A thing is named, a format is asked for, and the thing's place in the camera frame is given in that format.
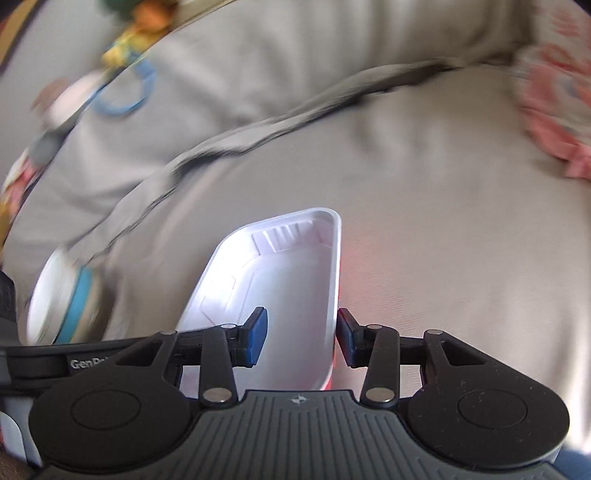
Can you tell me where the grey piped blanket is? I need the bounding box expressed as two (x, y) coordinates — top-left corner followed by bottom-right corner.
(0, 60), (591, 462)

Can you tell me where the orange and green toy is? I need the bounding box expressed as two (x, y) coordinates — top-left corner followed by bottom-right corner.
(100, 0), (182, 29)

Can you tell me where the white duvet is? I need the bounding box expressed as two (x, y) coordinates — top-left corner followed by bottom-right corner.
(0, 0), (591, 259)

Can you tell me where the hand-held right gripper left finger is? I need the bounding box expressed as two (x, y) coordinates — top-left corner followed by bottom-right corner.
(111, 306), (269, 408)

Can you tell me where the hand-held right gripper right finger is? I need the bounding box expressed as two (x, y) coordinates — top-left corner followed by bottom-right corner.
(337, 308), (486, 408)

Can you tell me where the blue enamel bowl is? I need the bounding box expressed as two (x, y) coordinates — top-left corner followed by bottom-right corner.
(25, 248), (110, 346)

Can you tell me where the yellow toy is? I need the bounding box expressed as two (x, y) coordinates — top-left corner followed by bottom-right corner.
(100, 23), (154, 68)

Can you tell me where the red and white plastic tray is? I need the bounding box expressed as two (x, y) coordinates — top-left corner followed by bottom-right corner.
(175, 208), (343, 393)

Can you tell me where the blue ring toy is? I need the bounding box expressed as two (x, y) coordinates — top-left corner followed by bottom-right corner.
(91, 59), (157, 117)

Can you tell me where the pink floral cloth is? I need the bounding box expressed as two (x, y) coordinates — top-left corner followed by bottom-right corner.
(512, 7), (591, 182)

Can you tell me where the white and pink round toy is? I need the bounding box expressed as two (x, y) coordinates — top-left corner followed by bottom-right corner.
(31, 76), (100, 136)

